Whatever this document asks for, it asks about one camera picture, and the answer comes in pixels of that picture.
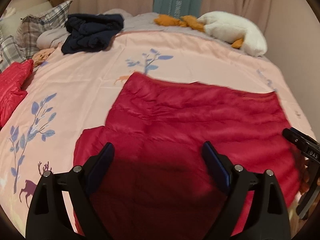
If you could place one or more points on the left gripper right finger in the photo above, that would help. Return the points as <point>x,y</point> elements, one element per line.
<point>255,207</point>

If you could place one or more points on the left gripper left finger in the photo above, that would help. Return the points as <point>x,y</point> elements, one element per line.
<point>61,207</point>

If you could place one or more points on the red puffer jacket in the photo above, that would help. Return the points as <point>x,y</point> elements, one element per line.
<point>157,186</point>
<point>12,80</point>

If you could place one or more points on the right hand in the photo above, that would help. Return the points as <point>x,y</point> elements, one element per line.
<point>305,177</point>

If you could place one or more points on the pink deer print duvet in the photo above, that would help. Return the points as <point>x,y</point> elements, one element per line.
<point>70,93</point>

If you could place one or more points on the white goose plush toy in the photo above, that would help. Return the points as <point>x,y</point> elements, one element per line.
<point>240,32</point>

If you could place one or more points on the pink small garment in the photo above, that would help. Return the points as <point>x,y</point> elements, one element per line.
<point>41,56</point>

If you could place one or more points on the plaid grey pillow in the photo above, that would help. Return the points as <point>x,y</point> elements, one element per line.
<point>20,32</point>

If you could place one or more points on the grey folded garment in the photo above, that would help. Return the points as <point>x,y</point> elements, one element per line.
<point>52,38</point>

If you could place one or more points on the navy blue folded garment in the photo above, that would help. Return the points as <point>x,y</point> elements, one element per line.
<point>91,33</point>

